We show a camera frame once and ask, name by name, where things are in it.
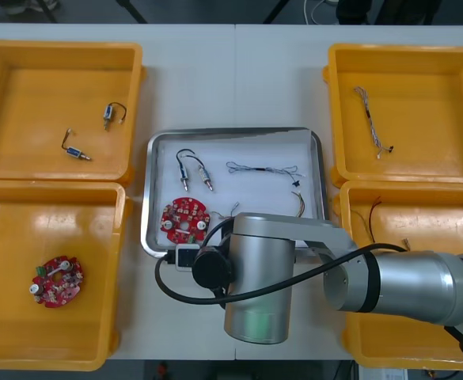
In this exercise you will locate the steel tray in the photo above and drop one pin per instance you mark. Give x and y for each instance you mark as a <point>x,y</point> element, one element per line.
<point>149,221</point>

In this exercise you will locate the round red circuit board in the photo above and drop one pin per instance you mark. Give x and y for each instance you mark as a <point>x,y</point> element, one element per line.
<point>183,219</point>
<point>59,283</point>

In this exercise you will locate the solenoid with white label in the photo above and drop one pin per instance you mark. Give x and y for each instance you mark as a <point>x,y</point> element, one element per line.
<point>203,173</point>

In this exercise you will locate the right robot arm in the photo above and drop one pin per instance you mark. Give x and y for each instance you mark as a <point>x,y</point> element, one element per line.
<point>262,257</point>

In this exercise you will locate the solenoid with blue label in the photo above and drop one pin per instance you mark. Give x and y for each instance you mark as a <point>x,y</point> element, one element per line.
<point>107,112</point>
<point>183,171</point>
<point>74,151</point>

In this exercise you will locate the yellow-orange plastic bin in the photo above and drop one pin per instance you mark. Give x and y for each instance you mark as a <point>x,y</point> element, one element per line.
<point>425,111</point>
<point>37,221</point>
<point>37,99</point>
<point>425,221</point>

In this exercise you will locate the black chair base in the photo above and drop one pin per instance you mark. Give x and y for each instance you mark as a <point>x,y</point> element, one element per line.
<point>25,10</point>

